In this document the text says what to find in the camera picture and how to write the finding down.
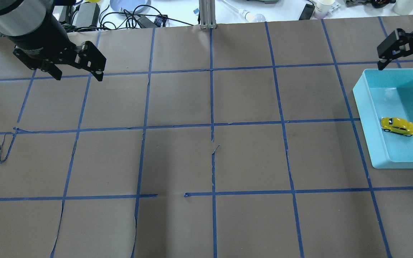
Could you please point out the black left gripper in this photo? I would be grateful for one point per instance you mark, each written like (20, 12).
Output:
(41, 37)

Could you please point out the yellow beetle toy car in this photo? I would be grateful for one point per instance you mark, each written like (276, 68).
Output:
(397, 126)

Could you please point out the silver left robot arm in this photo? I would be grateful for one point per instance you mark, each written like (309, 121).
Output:
(20, 17)

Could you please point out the light blue plastic bin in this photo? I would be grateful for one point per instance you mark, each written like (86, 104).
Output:
(386, 95)

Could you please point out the black power adapter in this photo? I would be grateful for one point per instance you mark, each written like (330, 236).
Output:
(86, 15)

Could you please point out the light blue plate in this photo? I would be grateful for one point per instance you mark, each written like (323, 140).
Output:
(137, 6)

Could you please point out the white paper cup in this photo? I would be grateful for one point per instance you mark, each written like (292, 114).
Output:
(322, 8)

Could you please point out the black phone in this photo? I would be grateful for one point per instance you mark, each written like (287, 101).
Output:
(307, 12)

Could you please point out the white light bulb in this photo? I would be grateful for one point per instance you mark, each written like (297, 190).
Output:
(252, 17)

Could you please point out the brown paper table mat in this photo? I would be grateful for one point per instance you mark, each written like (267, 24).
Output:
(243, 142)

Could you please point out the aluminium frame post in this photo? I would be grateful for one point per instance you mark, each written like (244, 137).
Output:
(207, 14)

